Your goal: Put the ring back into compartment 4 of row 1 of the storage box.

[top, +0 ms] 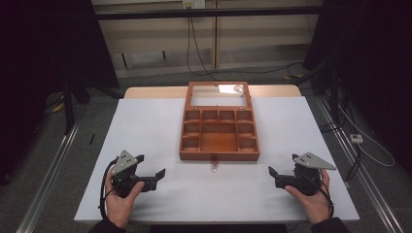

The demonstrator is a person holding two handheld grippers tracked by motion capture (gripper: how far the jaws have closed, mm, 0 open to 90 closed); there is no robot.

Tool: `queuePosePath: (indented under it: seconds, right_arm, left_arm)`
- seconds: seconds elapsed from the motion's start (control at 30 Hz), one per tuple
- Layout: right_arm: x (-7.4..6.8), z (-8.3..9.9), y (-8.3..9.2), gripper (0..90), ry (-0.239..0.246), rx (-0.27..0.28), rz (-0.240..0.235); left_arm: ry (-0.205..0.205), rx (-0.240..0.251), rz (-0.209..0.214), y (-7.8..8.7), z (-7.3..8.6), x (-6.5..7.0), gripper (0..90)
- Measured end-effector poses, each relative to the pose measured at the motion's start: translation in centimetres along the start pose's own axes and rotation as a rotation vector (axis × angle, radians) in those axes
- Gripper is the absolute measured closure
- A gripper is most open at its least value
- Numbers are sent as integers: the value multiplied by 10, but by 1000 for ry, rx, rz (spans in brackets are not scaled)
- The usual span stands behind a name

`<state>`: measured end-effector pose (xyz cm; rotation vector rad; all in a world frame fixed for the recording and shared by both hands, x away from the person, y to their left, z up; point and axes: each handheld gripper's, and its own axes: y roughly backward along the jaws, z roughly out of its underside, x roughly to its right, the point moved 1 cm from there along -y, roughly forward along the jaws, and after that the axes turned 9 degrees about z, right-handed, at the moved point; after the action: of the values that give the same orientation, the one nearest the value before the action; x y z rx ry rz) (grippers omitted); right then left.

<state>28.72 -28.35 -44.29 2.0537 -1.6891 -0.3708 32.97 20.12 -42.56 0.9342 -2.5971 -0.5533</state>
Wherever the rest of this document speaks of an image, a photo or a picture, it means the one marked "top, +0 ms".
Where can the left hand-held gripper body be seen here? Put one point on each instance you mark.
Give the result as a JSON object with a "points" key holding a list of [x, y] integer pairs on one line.
{"points": [[124, 165]]}

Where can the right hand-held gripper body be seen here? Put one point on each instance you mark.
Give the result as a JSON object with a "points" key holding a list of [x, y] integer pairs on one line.
{"points": [[307, 176]]}

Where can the wooden compartment box with lid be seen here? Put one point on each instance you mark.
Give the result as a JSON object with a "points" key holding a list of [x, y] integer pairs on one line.
{"points": [[218, 142]]}

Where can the person's right hand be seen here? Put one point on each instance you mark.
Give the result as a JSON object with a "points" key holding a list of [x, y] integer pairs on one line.
{"points": [[315, 207]]}

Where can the person's left hand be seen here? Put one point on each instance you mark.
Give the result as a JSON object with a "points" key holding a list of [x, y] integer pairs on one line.
{"points": [[119, 207]]}

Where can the white table mat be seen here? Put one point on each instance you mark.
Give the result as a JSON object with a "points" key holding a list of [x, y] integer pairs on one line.
{"points": [[155, 129]]}

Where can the white power strip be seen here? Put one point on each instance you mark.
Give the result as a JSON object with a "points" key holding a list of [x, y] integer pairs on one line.
{"points": [[356, 138]]}

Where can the black metal stand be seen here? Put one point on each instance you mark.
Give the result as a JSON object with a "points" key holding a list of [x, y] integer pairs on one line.
{"points": [[68, 106]]}

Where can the black curtain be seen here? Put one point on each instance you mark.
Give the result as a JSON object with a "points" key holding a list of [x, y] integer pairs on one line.
{"points": [[48, 45], [372, 48]]}

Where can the black horizontal metal bar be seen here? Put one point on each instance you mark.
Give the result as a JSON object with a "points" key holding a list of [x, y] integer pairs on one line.
{"points": [[259, 11]]}

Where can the metal floor rail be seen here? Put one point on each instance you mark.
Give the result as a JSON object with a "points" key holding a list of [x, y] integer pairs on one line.
{"points": [[362, 176], [48, 181]]}

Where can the white wall socket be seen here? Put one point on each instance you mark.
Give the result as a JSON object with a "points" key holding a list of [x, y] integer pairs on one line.
{"points": [[193, 3]]}

